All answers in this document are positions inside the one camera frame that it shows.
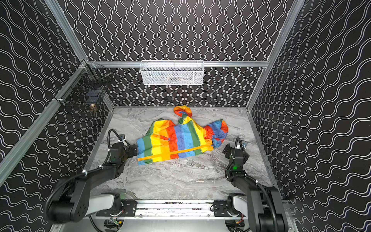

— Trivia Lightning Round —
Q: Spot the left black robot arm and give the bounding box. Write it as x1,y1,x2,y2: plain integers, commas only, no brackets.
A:
44,129,138,224

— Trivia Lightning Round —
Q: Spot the brass object in basket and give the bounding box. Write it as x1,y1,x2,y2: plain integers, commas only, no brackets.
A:
90,104,97,114

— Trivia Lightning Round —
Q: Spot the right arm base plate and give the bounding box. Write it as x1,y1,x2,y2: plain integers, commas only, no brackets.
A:
211,198,248,218

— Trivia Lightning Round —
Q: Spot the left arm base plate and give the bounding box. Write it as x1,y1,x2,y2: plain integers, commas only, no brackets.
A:
96,200,137,217

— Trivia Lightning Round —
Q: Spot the black wire wall basket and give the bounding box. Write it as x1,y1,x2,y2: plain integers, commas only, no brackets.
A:
57,64,114,118

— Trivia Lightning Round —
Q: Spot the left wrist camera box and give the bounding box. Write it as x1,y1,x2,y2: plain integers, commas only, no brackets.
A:
118,134,126,142

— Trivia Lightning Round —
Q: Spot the rainbow striped jacket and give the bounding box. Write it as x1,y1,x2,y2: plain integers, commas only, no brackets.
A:
137,105,229,165

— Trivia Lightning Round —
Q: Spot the white mesh wall basket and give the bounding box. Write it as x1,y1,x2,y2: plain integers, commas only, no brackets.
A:
140,60,205,86

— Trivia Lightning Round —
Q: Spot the aluminium front rail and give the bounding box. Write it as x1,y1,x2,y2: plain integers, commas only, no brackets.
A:
77,195,247,219

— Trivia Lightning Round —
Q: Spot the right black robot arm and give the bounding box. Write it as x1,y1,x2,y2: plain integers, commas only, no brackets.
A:
223,144,289,232

